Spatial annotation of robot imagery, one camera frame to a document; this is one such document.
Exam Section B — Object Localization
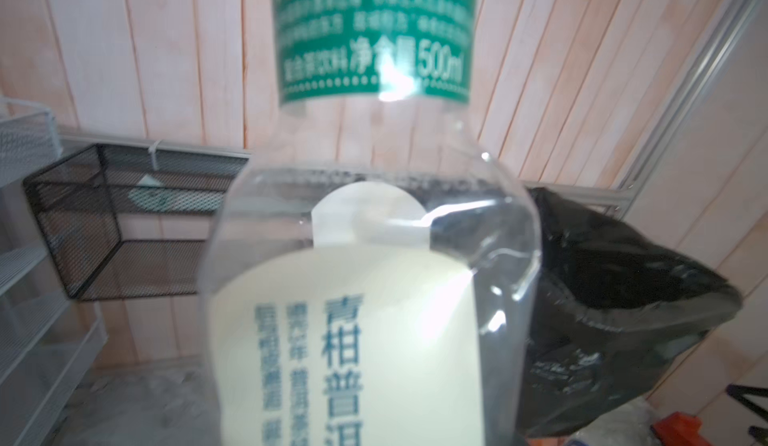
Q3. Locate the black trash bag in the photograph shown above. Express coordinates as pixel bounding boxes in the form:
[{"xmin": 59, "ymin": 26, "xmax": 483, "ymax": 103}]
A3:
[{"xmin": 517, "ymin": 188, "xmax": 743, "ymax": 438}]

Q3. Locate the black wire mesh basket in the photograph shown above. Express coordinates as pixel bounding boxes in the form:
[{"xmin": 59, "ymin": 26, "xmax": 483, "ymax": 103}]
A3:
[{"xmin": 22, "ymin": 143, "xmax": 247, "ymax": 302}]

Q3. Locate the white wire mesh shelf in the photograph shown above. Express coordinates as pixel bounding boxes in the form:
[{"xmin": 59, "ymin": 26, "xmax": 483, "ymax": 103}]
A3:
[{"xmin": 1, "ymin": 98, "xmax": 105, "ymax": 445}]

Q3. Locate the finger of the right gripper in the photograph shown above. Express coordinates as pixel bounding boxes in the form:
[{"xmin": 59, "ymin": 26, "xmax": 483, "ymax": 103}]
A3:
[{"xmin": 725, "ymin": 384, "xmax": 768, "ymax": 421}]

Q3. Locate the red tape dispenser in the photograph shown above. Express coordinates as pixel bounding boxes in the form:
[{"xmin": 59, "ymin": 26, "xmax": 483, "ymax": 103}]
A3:
[{"xmin": 651, "ymin": 412, "xmax": 712, "ymax": 446}]

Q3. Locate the green label clear bottle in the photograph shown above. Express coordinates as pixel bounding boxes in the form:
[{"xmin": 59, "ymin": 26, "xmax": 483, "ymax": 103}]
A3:
[{"xmin": 272, "ymin": 0, "xmax": 477, "ymax": 169}]

